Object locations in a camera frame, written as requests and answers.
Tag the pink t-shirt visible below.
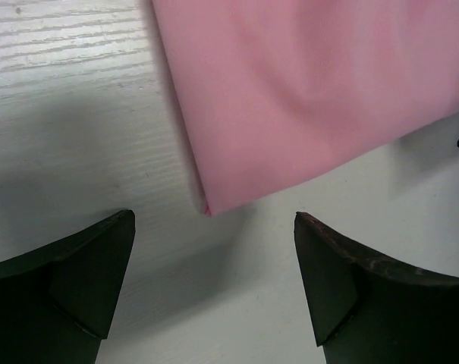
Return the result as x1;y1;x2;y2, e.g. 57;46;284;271
153;1;459;215

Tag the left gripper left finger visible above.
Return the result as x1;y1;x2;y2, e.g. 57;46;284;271
0;209;135;363

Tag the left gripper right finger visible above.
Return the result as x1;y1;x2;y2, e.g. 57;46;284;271
294;212;459;363

